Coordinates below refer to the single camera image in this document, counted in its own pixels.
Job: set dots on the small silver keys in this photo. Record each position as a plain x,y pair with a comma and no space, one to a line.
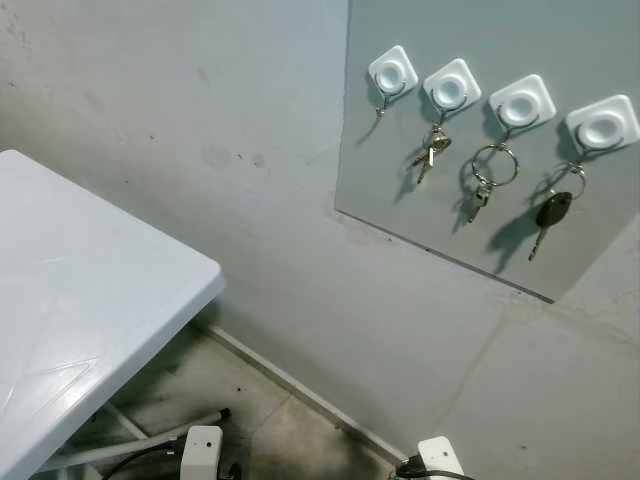
433,150

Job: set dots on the black-headed car key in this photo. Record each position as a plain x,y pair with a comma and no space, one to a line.
553,211

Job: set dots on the white skirting strip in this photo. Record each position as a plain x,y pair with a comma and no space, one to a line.
300,392

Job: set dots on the white table leg tube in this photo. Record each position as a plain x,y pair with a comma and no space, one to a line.
150,432

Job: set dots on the white plastic folding table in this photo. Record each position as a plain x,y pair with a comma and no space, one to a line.
80,300

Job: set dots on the white square wall hook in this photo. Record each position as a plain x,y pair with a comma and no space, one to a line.
603,125
452,90
522,103
393,70

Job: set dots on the grey wall panel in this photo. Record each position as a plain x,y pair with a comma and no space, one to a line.
450,30

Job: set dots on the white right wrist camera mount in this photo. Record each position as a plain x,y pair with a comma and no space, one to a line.
440,458

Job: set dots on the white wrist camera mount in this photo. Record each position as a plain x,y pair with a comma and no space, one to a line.
440,458
203,450

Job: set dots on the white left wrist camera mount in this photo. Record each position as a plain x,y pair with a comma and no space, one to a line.
203,450

